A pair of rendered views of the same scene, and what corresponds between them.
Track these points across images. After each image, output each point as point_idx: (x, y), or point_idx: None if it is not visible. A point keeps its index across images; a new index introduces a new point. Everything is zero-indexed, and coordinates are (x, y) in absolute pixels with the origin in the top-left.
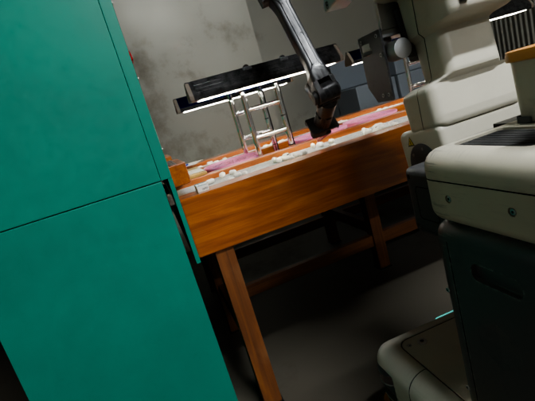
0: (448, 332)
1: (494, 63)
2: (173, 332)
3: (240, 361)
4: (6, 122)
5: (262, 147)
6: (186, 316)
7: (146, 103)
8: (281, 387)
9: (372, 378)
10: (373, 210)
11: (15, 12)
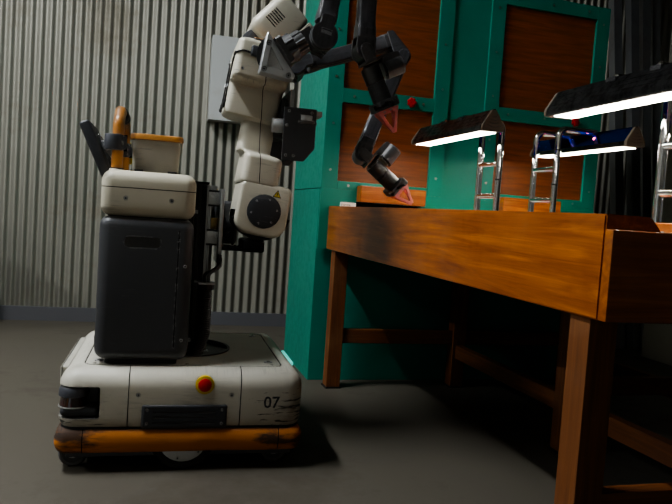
0: (251, 340)
1: (242, 151)
2: (307, 284)
3: (392, 383)
4: None
5: None
6: (310, 278)
7: (324, 138)
8: (342, 389)
9: (323, 409)
10: (563, 357)
11: (316, 80)
